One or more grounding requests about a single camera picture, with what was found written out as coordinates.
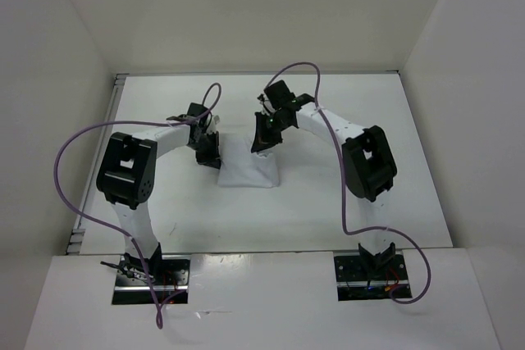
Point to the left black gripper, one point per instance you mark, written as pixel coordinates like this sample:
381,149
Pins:
212,158

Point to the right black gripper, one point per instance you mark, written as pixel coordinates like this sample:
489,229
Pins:
263,139

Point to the white skirt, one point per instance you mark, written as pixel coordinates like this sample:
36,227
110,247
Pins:
241,168

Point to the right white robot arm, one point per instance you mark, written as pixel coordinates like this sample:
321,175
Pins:
366,163

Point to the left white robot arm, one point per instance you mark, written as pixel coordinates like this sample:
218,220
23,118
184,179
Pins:
126,179

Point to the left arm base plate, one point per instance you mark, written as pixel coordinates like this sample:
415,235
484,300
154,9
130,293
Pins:
172,284

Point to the aluminium table edge rail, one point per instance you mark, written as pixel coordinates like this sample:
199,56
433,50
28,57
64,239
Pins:
78,231

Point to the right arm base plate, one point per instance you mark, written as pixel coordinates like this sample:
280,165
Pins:
353,284

